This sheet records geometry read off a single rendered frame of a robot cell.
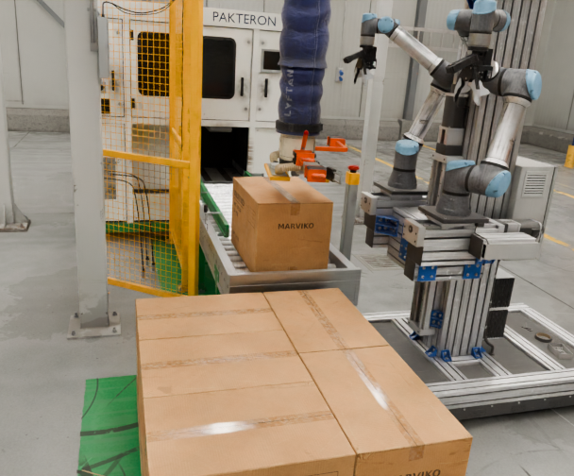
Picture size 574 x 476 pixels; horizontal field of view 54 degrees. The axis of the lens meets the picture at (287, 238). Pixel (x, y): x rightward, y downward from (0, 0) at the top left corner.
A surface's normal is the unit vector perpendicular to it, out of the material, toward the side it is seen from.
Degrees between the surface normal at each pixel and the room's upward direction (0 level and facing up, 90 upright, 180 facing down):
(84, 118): 92
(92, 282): 90
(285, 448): 0
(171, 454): 0
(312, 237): 90
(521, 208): 90
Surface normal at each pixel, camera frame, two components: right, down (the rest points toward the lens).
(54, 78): 0.27, 0.32
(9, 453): 0.07, -0.95
